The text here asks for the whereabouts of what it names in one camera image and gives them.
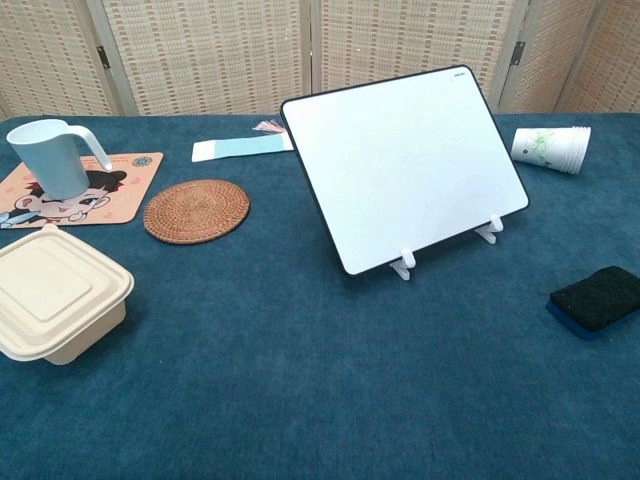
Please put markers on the beige lidded lunch box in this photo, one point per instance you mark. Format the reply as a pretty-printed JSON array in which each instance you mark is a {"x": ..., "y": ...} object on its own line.
[{"x": 55, "y": 295}]

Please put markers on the round woven rattan coaster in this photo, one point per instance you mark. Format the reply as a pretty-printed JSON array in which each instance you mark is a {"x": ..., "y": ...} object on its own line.
[{"x": 196, "y": 212}]

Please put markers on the woven folding screen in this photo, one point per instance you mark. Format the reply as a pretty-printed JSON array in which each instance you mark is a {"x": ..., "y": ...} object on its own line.
[{"x": 210, "y": 50}]

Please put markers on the white plastic board stand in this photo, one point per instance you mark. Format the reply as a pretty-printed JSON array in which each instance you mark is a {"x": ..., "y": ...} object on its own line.
[{"x": 406, "y": 261}]

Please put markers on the blue tablecloth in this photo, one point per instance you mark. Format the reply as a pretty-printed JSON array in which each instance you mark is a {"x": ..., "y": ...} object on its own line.
[{"x": 300, "y": 375}]

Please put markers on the white measuring cup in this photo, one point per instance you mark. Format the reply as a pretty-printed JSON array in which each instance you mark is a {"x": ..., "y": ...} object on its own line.
[{"x": 50, "y": 160}]

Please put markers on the blue bookmark with tassel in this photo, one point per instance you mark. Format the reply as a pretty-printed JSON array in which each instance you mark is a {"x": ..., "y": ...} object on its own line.
[{"x": 235, "y": 149}]

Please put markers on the cartoon face mouse pad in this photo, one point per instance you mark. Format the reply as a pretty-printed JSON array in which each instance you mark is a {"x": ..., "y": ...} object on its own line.
[{"x": 131, "y": 192}]

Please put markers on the black and blue eraser sponge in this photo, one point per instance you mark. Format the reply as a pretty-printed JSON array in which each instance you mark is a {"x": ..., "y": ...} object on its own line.
[{"x": 600, "y": 300}]

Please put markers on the white tablet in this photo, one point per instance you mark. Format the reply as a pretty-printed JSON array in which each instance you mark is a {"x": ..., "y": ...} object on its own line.
[{"x": 400, "y": 165}]

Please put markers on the white paper cup green print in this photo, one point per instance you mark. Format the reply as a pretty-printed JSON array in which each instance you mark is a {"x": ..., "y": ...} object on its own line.
[{"x": 542, "y": 147}]

